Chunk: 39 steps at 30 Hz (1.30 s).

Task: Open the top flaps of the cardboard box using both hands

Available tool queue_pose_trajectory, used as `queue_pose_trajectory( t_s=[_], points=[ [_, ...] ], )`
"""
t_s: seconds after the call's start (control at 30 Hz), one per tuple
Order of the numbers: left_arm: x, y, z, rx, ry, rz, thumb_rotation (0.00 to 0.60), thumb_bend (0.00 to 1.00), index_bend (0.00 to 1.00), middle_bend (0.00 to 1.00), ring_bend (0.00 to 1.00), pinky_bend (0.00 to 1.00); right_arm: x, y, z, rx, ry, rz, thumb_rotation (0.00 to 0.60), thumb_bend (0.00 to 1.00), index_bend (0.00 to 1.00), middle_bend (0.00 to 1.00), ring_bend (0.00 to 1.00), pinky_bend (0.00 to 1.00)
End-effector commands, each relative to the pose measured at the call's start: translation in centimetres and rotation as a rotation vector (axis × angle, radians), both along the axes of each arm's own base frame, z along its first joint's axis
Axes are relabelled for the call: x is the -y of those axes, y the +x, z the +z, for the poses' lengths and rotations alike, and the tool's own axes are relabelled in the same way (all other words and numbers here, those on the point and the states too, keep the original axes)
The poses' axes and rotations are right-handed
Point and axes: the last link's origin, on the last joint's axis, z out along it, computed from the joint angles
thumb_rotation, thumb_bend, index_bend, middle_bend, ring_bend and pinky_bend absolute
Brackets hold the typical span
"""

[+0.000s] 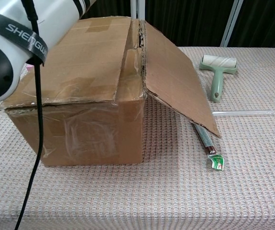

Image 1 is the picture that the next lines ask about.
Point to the clear plastic tube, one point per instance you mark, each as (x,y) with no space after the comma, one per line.
(245,112)

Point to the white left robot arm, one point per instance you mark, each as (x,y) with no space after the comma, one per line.
(7,45)

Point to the green lint roller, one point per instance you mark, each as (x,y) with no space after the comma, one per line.
(217,81)

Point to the brown cardboard box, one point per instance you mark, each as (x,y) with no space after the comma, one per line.
(84,72)

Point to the black pleated curtain panel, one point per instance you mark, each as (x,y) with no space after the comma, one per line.
(113,8)
(266,21)
(187,21)

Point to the white frame post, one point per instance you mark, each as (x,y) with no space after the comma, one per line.
(137,8)
(230,24)

